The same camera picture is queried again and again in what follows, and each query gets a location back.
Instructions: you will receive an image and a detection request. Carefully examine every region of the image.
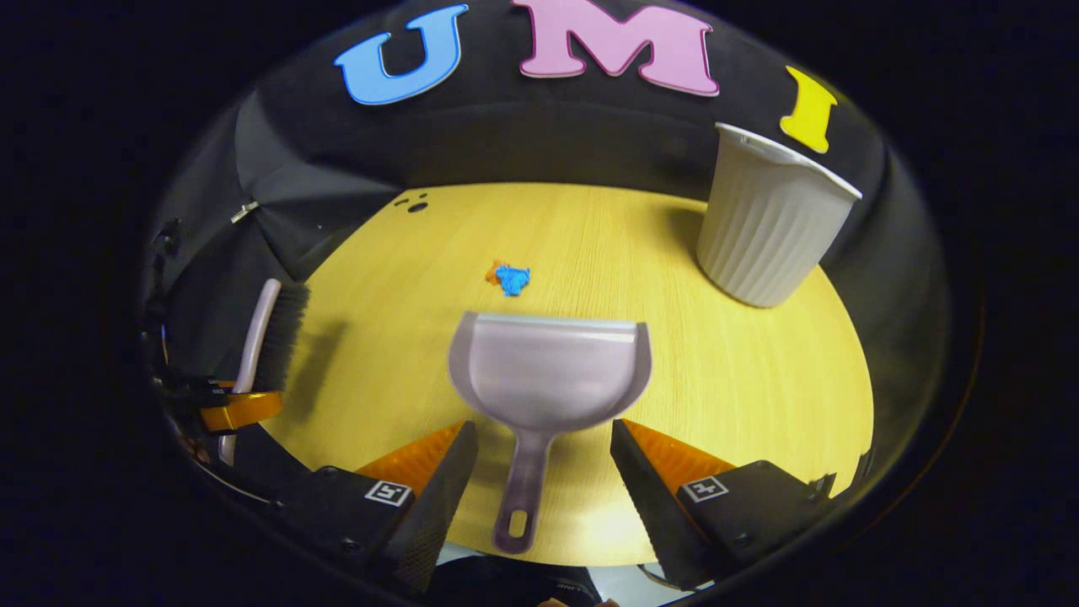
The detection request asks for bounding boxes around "wooden desktop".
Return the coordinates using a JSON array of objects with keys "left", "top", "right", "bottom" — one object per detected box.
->
[{"left": 261, "top": 182, "right": 875, "bottom": 567}]

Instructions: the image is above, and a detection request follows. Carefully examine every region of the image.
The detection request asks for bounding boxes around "ribbed white garbage bin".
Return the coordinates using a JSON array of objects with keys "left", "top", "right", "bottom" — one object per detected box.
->
[{"left": 696, "top": 122, "right": 863, "bottom": 309}]

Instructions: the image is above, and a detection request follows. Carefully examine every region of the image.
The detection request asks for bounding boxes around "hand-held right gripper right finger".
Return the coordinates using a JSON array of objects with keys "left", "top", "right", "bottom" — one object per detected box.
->
[{"left": 610, "top": 418, "right": 837, "bottom": 591}]

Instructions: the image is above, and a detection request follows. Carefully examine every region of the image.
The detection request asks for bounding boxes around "small pale purple dustpan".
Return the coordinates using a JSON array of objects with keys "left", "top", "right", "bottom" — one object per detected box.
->
[{"left": 448, "top": 311, "right": 653, "bottom": 556}]

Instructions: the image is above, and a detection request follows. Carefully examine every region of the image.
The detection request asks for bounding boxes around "small pale purple broom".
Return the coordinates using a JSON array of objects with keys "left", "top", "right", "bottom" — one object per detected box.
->
[{"left": 217, "top": 278, "right": 311, "bottom": 467}]

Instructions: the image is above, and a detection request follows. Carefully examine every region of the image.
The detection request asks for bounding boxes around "black backdrop cloth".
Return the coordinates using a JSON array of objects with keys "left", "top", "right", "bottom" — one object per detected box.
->
[{"left": 143, "top": 0, "right": 949, "bottom": 507}]

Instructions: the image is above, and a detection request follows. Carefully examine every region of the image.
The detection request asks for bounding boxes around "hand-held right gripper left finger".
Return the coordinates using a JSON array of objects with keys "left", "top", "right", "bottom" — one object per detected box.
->
[{"left": 270, "top": 420, "right": 480, "bottom": 595}]

